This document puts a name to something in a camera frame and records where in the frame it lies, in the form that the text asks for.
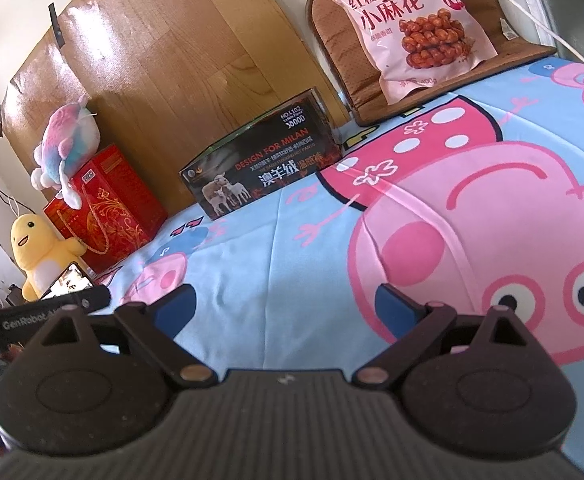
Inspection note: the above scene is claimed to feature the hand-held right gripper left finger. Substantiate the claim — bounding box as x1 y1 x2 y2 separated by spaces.
24 284 213 387

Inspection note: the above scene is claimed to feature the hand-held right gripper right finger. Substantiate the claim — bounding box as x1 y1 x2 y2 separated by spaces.
356 284 540 387

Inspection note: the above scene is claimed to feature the black box with sheep print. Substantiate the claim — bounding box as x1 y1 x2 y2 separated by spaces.
178 87 343 222

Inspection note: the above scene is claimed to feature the smartphone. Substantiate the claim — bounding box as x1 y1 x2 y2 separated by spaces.
40 262 95 302

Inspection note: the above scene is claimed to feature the yellow plush toy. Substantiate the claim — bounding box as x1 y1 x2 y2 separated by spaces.
12 212 86 302

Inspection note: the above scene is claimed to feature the cartoon printed bed sheet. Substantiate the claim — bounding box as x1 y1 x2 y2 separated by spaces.
86 57 584 480

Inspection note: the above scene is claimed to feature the red gift bag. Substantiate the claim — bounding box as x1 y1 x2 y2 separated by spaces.
43 143 169 275

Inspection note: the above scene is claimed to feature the pastel plush toy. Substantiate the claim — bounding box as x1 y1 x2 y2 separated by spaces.
30 94 101 209

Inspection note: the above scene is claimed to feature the wooden headboard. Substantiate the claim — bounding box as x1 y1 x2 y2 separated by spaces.
0 0 350 221

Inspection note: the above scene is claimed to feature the brown seat cushion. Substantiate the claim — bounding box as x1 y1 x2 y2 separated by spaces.
306 0 558 127

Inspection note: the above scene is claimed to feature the large pink snack bag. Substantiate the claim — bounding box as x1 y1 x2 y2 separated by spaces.
308 0 499 107

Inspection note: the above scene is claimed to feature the white cord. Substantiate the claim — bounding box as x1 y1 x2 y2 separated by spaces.
452 0 584 67

